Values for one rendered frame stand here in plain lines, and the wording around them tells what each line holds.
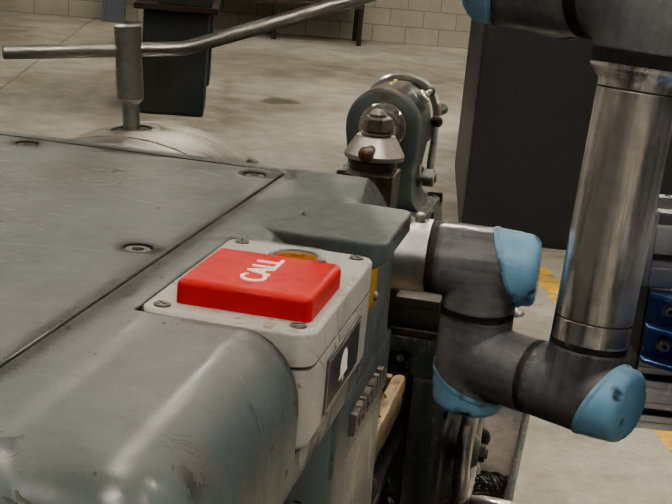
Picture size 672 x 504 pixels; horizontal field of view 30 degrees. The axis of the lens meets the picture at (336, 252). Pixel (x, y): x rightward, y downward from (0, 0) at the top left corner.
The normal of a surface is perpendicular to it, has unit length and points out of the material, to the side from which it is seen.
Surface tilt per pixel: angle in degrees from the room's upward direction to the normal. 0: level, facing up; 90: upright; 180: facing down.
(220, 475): 71
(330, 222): 0
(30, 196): 0
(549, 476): 0
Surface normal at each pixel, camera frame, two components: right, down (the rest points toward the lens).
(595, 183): -0.77, 0.00
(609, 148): -0.58, 0.07
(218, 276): 0.09, -0.96
